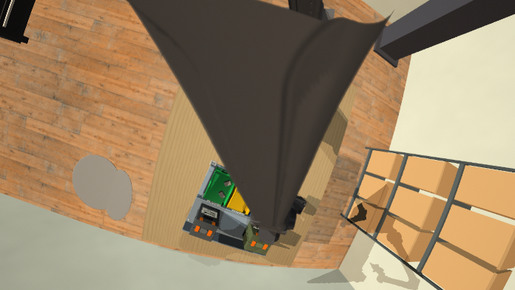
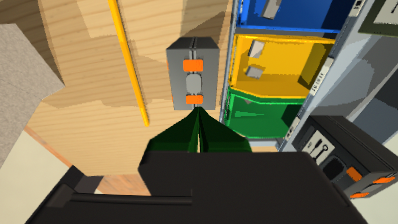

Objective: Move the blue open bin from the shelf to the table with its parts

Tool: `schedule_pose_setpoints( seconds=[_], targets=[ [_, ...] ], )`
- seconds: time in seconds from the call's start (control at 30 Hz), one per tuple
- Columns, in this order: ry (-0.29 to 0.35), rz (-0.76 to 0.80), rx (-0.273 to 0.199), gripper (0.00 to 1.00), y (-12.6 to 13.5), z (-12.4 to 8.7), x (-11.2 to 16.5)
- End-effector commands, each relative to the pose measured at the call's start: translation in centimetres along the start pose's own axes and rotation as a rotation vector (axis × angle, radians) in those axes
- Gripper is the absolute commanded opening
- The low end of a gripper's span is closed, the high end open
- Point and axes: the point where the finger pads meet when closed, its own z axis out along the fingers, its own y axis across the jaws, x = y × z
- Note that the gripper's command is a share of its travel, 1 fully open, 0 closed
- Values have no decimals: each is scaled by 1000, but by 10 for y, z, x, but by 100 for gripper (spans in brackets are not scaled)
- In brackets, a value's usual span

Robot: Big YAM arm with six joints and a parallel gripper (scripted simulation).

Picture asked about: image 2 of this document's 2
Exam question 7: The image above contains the yellow open bin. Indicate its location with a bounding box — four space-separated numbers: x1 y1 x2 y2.
229 34 336 98

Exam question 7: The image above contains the green open bin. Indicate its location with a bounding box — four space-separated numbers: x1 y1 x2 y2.
224 87 305 138

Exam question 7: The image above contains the blue bin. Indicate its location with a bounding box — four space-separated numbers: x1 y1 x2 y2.
237 0 355 33

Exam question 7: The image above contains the olive green tool case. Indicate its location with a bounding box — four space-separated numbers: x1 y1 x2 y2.
358 0 398 38

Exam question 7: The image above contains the grey metal shelf rack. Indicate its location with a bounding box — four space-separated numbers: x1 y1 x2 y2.
219 0 398 152

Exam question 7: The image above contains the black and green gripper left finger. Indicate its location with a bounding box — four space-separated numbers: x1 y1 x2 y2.
144 107 199 153

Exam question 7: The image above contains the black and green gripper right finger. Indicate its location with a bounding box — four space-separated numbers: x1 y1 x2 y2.
199 106 253 152

